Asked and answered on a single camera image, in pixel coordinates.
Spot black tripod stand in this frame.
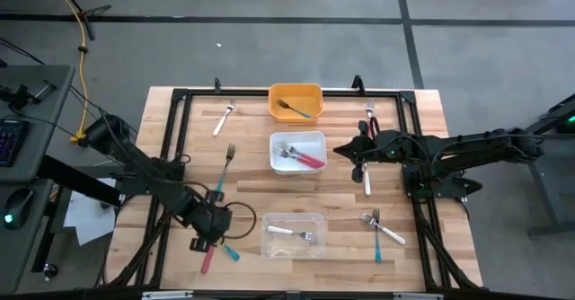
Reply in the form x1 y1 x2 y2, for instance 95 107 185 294
44 0 113 41

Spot white paper sheets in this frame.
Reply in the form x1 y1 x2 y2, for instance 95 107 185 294
62 177 119 247

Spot dark grey metal cart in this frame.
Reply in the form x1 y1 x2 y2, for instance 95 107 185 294
520 92 575 238

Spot grey computer desk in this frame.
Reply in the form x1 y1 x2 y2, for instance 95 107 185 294
0 64 76 295

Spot black aluminium extrusion frame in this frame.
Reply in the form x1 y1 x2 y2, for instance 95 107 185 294
93 86 486 300

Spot orange plastic bin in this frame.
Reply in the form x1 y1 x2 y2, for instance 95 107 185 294
268 83 324 124

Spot pink handled fork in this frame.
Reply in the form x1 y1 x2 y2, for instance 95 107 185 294
272 146 321 171
199 244 217 276
276 141 327 166
365 98 382 140

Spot silver metal bracket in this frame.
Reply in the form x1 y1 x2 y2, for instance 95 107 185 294
393 292 445 300
141 290 194 300

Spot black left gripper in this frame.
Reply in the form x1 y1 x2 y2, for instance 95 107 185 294
181 190 234 252

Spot white plastic bin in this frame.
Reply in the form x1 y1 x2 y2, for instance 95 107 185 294
269 130 328 176

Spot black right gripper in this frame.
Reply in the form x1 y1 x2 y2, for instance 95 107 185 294
332 119 408 185

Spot black backlit keyboard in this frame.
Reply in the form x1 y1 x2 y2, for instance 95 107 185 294
0 119 29 169

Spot clear plastic bin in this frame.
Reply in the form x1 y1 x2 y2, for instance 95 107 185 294
261 212 326 261

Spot black desk support beam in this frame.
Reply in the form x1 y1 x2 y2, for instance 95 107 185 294
38 154 123 207

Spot yellow cable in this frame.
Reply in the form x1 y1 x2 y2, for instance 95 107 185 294
44 0 90 143

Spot teal handled fork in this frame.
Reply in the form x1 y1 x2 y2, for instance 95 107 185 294
275 97 314 120
223 243 242 262
371 207 384 264
214 143 236 193

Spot black computer mouse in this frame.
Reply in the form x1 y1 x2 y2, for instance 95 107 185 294
2 187 36 230

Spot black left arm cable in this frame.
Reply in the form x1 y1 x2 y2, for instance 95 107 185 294
179 181 258 242

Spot black device green light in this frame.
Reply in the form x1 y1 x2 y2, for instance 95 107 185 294
556 110 575 135

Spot small black metal device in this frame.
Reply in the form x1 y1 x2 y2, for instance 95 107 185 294
0 78 58 112

